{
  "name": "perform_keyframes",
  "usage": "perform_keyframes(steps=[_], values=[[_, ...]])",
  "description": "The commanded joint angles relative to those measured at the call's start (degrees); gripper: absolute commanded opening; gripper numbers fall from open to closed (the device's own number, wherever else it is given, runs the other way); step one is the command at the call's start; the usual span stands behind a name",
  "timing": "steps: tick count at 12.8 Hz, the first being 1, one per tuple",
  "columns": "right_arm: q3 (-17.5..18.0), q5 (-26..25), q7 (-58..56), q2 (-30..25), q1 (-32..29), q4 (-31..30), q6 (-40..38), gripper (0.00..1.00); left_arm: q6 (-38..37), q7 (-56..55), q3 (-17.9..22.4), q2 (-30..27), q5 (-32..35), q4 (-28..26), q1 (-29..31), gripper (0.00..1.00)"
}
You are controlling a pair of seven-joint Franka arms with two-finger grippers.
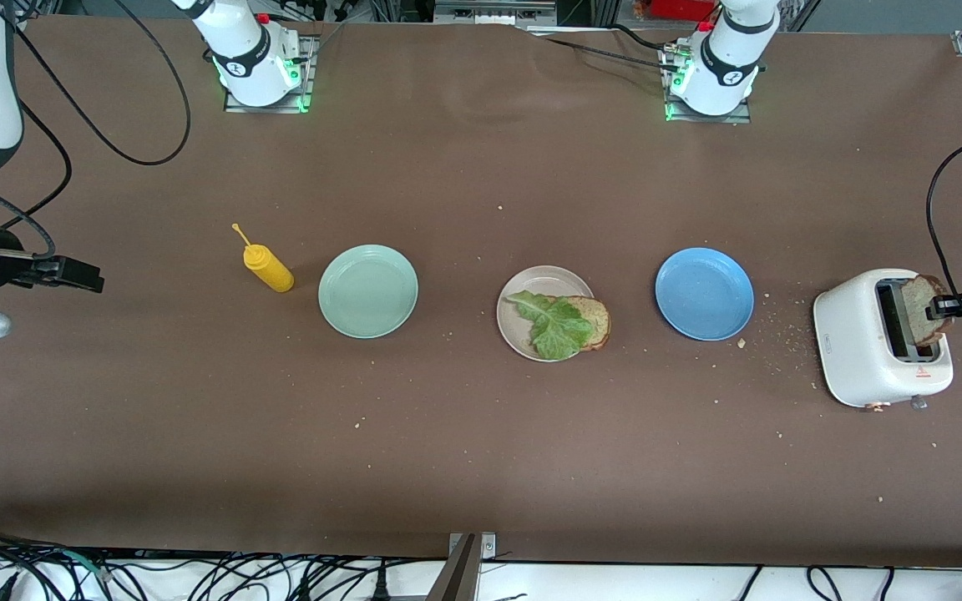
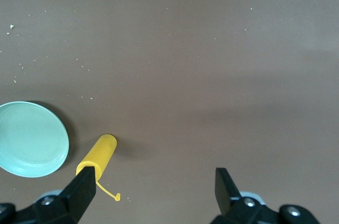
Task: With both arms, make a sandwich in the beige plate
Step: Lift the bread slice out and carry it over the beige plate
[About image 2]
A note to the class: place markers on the mint green plate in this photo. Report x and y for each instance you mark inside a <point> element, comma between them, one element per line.
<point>31,139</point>

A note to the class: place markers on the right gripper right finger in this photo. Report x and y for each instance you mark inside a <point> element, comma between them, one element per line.
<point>227,195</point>

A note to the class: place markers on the yellow mustard squeeze bottle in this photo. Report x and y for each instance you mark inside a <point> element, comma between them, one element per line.
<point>102,152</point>

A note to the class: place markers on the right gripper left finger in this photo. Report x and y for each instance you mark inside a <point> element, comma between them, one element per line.
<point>78,195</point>

